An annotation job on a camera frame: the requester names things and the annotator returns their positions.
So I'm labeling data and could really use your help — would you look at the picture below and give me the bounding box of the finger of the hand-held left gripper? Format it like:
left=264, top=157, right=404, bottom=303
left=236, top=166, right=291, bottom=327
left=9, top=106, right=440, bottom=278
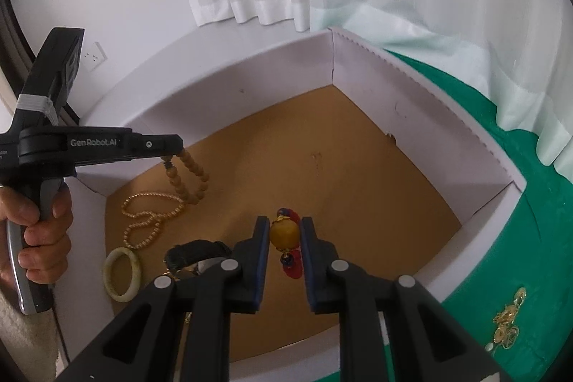
left=132, top=132, right=184, bottom=161

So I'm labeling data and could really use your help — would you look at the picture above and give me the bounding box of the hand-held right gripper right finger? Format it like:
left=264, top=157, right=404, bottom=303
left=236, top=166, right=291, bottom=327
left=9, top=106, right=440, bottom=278
left=301, top=216, right=515, bottom=382

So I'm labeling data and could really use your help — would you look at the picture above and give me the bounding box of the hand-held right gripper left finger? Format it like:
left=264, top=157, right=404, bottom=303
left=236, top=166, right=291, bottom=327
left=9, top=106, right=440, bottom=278
left=54, top=216, right=271, bottom=382

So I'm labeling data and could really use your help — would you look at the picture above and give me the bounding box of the red bracelet with amber bead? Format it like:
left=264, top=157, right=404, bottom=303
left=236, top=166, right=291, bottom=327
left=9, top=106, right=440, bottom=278
left=269, top=207, right=305, bottom=280

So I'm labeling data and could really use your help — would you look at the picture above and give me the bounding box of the pearl bead necklace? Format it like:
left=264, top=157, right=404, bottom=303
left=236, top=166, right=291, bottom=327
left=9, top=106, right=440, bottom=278
left=121, top=193, right=185, bottom=251

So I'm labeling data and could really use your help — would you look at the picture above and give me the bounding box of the wooden bead bracelet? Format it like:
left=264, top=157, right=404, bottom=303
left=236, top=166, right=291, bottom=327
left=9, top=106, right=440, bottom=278
left=161, top=148, right=211, bottom=206

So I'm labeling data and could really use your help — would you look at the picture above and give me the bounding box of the black band bracelet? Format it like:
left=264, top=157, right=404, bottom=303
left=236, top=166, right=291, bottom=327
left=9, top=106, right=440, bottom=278
left=165, top=240, right=233, bottom=271

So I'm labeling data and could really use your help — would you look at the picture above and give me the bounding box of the white cardboard box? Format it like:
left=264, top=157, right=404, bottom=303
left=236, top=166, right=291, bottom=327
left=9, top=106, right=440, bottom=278
left=54, top=26, right=529, bottom=365

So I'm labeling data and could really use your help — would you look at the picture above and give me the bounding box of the pale jade bangle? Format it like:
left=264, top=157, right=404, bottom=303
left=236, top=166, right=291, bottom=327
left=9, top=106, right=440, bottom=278
left=104, top=248, right=140, bottom=303

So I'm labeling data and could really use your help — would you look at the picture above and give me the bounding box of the person's left forearm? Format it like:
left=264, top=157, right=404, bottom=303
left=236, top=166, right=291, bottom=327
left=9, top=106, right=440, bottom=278
left=0, top=284, right=61, bottom=382

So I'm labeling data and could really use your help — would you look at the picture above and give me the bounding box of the person's left hand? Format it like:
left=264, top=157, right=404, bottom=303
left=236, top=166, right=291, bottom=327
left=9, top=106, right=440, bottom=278
left=0, top=184, right=73, bottom=291

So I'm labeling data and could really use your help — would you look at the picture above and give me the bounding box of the green velvet cloth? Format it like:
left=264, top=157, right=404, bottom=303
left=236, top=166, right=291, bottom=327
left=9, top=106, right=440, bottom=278
left=230, top=51, right=573, bottom=382

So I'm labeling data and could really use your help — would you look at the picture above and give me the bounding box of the white wall socket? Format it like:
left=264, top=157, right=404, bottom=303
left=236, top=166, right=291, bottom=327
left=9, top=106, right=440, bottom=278
left=78, top=41, right=108, bottom=72

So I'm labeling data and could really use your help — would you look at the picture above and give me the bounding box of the dark door frame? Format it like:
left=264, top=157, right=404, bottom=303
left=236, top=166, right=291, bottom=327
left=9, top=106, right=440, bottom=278
left=0, top=0, right=81, bottom=127

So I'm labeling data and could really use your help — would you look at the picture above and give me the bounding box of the gold chain pendant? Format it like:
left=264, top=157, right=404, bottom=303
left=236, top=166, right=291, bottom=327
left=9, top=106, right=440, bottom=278
left=486, top=287, right=529, bottom=351

